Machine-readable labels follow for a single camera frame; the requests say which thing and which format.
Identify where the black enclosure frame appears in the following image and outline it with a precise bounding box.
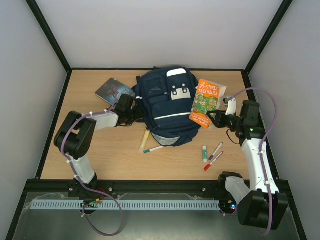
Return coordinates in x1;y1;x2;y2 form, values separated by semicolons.
6;0;307;240

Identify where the yellow highlighter pen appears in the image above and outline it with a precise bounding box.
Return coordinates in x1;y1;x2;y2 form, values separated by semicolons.
139;130;150;152

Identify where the orange Treehouse book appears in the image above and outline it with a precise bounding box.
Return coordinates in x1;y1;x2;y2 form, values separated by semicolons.
189;79;227;129

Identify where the purple capped white marker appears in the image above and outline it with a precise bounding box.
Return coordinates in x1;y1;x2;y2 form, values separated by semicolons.
208;142;223;161

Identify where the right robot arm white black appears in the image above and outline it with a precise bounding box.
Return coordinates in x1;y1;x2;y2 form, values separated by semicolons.
206;99;289;232

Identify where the teal capped white marker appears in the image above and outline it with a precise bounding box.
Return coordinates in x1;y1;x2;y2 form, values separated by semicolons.
143;145;165;154

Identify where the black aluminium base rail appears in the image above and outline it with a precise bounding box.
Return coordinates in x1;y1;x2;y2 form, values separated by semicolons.
23;179;231;199

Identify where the light blue slotted cable duct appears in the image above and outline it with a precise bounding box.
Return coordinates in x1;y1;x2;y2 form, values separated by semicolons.
30;199;220;211

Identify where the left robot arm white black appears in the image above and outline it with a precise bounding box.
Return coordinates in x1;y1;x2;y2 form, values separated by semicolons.
54;94;146;185

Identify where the white glue stick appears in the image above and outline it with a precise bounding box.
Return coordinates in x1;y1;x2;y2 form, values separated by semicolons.
202;145;208;163

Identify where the navy blue student backpack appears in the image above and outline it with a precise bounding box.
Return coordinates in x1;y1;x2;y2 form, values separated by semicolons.
132;66;200;147

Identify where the dark blue hardcover book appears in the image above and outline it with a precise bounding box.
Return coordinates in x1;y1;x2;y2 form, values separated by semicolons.
95;78;135;105

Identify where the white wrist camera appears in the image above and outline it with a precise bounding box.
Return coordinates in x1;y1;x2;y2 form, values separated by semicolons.
120;94;135;101
223;96;237;116

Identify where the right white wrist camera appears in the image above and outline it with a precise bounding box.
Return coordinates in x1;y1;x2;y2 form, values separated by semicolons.
223;96;237;116

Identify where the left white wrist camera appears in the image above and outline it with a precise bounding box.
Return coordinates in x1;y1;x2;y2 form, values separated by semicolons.
120;94;135;101

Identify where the red capped white marker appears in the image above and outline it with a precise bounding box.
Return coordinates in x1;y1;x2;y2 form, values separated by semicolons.
204;151;224;171

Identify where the thin black gripper wire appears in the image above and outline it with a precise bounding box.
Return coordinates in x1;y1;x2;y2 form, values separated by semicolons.
225;128;241;146

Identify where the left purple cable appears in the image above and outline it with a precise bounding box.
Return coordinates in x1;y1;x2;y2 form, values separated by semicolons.
61;91;125;237

